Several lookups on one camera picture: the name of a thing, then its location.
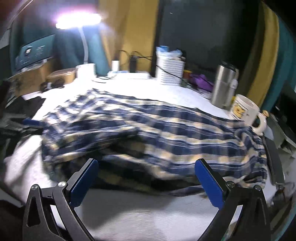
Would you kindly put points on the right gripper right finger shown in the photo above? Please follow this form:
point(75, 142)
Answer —
point(253, 222)

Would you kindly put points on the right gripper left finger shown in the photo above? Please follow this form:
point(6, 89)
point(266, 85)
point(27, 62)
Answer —
point(38, 220)

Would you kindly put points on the blue plaid pants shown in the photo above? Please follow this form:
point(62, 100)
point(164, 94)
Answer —
point(148, 145)

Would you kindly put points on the black garment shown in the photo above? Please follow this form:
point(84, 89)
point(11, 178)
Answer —
point(17, 118)

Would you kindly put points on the white cartoon mug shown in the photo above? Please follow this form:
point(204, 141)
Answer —
point(243, 109)

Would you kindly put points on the cardboard box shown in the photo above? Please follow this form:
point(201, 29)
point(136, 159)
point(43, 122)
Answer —
point(30, 80)

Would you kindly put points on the tan oval basket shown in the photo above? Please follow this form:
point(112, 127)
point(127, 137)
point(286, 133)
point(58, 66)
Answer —
point(68, 75)

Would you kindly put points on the stainless steel tumbler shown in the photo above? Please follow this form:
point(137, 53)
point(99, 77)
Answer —
point(226, 81)

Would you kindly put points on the purple cloth item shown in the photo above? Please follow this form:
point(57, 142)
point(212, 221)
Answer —
point(201, 82)

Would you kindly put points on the white power strip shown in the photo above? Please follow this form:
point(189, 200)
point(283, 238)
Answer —
point(124, 74)

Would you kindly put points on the white charger plug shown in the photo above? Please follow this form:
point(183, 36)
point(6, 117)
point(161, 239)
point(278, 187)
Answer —
point(115, 65)

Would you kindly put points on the teal curtain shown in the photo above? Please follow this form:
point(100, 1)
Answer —
point(23, 33)

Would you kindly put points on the black power adapter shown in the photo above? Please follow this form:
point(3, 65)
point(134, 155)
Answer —
point(133, 64)

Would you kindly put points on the white slotted storage basket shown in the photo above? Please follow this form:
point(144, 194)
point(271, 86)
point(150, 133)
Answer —
point(170, 66)

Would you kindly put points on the white desk lamp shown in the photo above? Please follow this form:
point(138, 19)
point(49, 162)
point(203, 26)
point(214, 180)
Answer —
point(78, 41)

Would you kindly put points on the yellow curtain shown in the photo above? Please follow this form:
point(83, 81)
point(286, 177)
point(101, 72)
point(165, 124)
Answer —
point(127, 26)

